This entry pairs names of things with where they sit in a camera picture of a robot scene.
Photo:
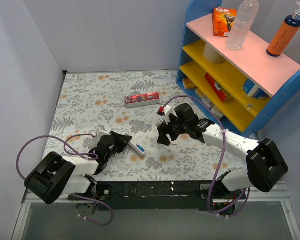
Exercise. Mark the orange pump lotion bottle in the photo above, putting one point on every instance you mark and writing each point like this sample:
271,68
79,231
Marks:
285,34

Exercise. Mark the blue white container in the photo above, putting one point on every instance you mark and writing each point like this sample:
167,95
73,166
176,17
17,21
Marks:
252,90

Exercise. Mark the blue batteries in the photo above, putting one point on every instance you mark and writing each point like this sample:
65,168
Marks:
140,148

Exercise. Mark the orange razor box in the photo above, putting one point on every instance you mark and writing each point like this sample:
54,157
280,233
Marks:
222,21

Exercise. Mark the floral table mat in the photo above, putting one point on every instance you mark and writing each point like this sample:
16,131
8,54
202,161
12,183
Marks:
92,101

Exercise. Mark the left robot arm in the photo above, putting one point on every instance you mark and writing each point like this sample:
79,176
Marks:
58,175

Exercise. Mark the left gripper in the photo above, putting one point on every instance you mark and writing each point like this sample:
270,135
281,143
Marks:
117,141

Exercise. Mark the beige paper roll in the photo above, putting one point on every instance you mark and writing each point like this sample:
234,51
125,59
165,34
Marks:
211,55

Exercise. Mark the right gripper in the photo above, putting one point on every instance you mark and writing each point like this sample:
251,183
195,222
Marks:
170,130

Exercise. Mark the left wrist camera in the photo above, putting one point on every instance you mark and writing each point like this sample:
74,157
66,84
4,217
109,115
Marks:
99,133

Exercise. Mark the blue yellow pink shelf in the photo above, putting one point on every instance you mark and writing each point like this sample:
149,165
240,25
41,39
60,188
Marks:
278,77

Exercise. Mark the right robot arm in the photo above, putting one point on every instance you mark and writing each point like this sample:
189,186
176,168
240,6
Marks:
265,164

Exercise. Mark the clear plastic bottle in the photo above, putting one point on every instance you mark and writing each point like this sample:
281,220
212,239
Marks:
245,18

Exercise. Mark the red toothpaste box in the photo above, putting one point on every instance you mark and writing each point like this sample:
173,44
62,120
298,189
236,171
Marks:
141,100

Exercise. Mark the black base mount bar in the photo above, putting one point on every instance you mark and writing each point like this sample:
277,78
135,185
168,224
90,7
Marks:
163,195

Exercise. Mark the yellow soap pack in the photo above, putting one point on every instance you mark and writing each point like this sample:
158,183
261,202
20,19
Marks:
188,84

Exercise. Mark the red box on shelf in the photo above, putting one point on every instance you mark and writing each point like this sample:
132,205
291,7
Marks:
222,94

